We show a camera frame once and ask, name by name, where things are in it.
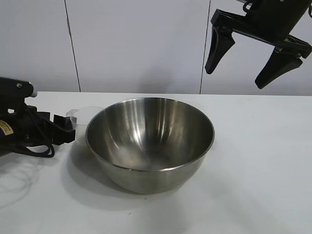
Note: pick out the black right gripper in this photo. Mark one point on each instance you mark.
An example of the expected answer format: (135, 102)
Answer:
(268, 22)

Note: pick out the stainless steel mixing bowl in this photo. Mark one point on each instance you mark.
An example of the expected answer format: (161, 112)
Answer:
(151, 180)

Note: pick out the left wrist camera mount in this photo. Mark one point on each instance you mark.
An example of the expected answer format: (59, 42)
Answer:
(14, 85)

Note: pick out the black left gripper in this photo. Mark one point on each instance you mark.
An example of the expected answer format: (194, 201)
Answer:
(20, 117)

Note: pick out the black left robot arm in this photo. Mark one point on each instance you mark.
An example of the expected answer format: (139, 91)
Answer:
(5, 139)

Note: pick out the clear plastic measuring cup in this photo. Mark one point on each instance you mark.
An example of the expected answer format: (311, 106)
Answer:
(83, 117)

